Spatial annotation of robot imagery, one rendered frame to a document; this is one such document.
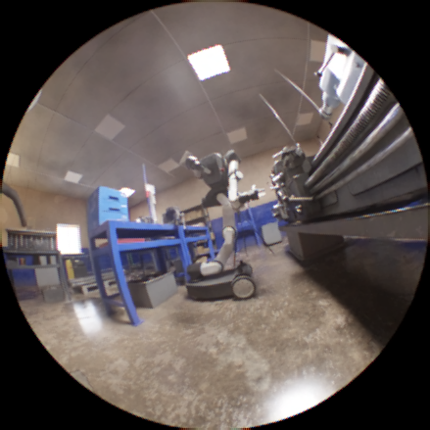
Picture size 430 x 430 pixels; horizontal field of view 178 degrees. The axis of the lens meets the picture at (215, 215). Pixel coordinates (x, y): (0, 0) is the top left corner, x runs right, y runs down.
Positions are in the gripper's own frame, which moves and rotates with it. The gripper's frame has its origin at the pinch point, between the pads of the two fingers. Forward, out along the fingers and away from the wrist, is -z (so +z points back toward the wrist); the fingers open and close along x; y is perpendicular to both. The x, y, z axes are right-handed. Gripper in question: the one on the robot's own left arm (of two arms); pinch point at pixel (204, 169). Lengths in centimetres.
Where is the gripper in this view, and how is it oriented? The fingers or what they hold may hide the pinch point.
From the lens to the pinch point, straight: 99.3
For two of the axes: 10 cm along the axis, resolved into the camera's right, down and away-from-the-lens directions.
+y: -4.9, 8.3, 2.8
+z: -7.0, -5.6, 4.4
